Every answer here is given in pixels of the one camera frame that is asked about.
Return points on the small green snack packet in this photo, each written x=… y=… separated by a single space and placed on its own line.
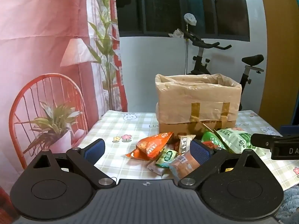
x=167 y=157

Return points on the checkered tablecloth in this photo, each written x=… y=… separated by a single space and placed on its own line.
x=130 y=126

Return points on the crumpled white tissue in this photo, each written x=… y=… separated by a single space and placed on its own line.
x=176 y=33

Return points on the black exercise bike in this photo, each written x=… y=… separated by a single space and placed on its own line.
x=201 y=60

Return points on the blue rug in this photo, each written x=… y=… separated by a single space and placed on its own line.
x=290 y=203

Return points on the brown white snack bar packet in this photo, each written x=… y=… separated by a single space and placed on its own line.
x=184 y=143

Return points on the printed wall backdrop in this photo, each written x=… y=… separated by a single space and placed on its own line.
x=35 y=28

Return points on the cardboard box with plastic liner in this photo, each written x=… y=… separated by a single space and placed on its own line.
x=198 y=93

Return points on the metal pole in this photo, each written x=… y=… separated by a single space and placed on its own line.
x=186 y=51

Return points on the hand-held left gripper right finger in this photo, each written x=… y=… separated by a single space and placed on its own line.
x=201 y=152

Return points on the green white snack packet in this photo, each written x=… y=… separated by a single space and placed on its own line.
x=238 y=141

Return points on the dark window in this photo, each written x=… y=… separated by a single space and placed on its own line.
x=163 y=4

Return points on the orange snack packet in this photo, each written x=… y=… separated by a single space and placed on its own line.
x=151 y=145

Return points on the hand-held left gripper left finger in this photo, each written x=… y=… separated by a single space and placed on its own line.
x=94 y=150

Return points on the clear bread packet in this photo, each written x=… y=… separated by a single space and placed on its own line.
x=184 y=165

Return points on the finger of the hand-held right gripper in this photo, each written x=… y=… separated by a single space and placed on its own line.
x=261 y=140

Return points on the dark green snack packet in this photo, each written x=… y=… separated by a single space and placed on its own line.
x=210 y=137

